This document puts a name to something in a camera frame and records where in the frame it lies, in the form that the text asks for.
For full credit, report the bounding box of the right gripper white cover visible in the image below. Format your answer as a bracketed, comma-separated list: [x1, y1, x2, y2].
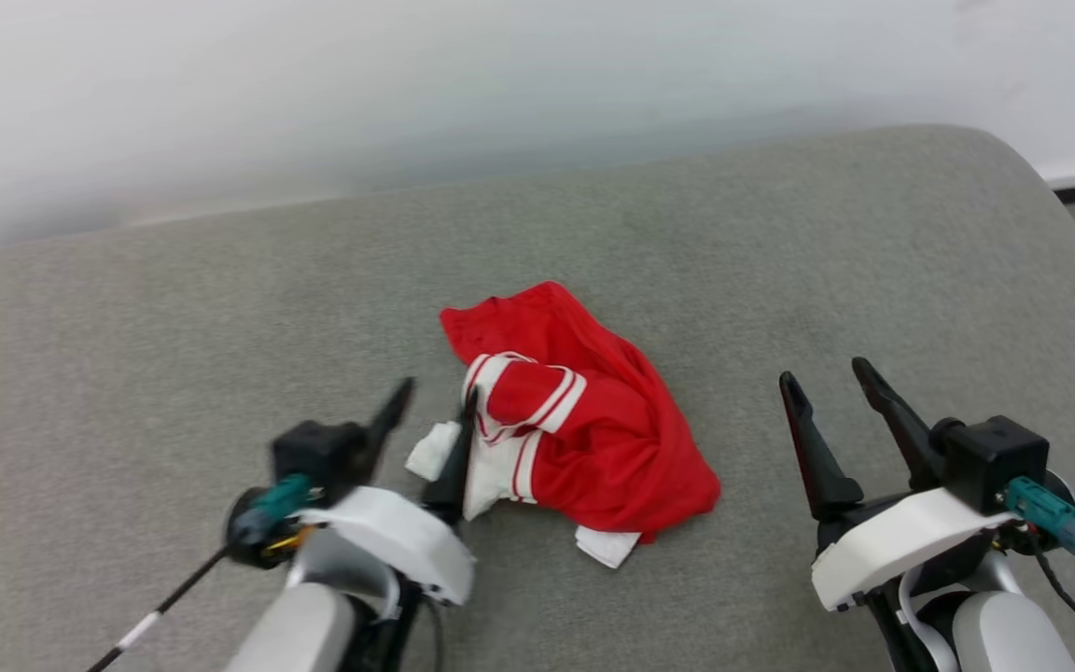
[778, 357, 1028, 614]

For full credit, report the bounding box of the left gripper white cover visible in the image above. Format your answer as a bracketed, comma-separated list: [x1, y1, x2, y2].
[287, 376, 481, 622]

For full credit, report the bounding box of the red and white garment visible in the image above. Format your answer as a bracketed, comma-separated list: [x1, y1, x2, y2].
[405, 281, 722, 570]

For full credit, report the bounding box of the right camera cable teal plug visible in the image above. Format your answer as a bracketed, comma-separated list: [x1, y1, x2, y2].
[1004, 476, 1075, 672]

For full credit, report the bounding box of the camera cable teal plug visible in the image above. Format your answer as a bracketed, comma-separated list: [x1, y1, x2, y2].
[85, 474, 314, 672]
[1004, 476, 1075, 672]

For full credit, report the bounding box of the left camera cable teal plug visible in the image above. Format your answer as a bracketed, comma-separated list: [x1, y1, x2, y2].
[85, 474, 314, 672]

